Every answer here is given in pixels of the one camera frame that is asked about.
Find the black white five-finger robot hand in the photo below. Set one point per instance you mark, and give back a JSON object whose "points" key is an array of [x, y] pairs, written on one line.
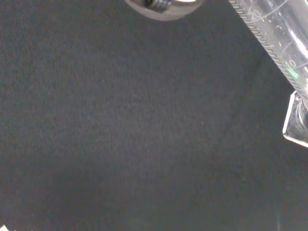
{"points": [[163, 10]]}

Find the black cloth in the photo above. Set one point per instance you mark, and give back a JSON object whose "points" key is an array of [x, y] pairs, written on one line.
{"points": [[134, 125]]}

